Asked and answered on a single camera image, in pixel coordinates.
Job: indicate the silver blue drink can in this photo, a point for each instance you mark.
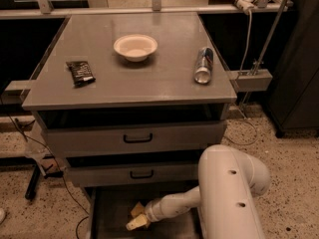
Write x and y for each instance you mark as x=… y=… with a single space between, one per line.
x=203 y=66

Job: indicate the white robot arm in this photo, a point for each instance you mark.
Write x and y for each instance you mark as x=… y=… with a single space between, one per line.
x=228 y=180

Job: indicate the grey drawer cabinet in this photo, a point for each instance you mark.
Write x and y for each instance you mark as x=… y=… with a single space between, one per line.
x=159 y=90

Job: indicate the grey drawer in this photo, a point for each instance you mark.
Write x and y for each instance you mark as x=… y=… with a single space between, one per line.
x=139 y=173
x=112 y=206
x=90 y=141

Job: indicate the metal stand pole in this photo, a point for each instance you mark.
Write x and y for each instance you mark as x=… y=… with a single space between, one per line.
x=258 y=62

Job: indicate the grey bracket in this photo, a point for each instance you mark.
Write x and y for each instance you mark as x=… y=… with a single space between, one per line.
x=16 y=92
x=246 y=82

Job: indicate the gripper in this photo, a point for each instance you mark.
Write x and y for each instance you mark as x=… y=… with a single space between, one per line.
x=155 y=210

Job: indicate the grey left side bracket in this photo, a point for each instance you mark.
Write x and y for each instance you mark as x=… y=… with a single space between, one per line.
x=16 y=92

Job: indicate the bottom grey drawer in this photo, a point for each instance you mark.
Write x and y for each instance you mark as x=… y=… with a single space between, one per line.
x=112 y=206

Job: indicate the grey right side bracket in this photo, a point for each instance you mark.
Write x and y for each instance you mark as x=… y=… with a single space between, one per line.
x=246 y=82

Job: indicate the black clamp tool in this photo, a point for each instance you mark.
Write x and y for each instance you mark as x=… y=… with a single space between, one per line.
x=52 y=171

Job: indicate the dark cabinet at right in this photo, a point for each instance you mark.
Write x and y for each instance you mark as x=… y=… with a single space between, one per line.
x=292 y=100

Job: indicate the grey back rail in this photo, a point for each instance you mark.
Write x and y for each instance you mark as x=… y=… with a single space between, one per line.
x=133 y=9

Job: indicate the yellow sponge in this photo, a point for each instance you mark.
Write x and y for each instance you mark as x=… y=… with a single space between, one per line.
x=138 y=210

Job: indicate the top grey drawer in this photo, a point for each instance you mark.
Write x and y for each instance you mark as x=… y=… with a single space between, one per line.
x=90 y=141

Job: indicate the black snack packet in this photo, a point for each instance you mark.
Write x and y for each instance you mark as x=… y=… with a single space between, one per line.
x=81 y=73

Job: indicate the middle grey drawer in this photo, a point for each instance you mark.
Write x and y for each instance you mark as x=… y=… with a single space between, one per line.
x=139 y=173

